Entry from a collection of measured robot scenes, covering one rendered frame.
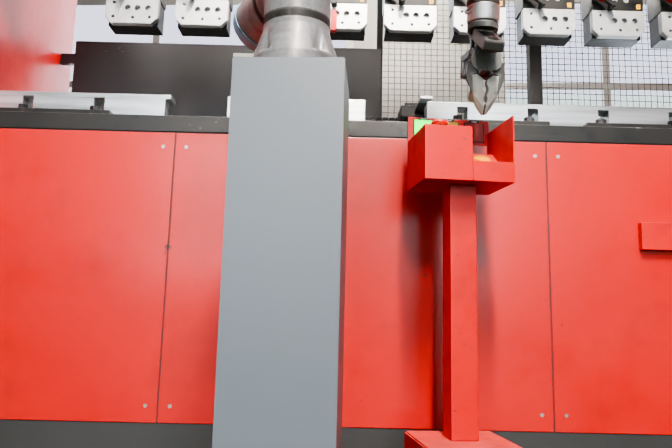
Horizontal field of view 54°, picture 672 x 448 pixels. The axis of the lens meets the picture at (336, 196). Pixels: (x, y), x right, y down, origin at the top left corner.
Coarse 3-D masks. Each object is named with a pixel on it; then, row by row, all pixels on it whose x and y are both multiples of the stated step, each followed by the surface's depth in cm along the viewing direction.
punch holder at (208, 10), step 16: (176, 0) 191; (192, 0) 191; (208, 0) 191; (224, 0) 191; (176, 16) 190; (192, 16) 190; (208, 16) 191; (224, 16) 191; (192, 32) 196; (208, 32) 195; (224, 32) 195
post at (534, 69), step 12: (528, 48) 272; (540, 48) 271; (528, 60) 272; (540, 60) 270; (528, 72) 271; (540, 72) 269; (528, 84) 271; (540, 84) 268; (528, 96) 270; (540, 96) 267
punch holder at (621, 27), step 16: (592, 0) 193; (624, 0) 193; (640, 0) 193; (592, 16) 192; (608, 16) 192; (624, 16) 192; (640, 16) 192; (592, 32) 192; (608, 32) 191; (624, 32) 191; (640, 32) 191
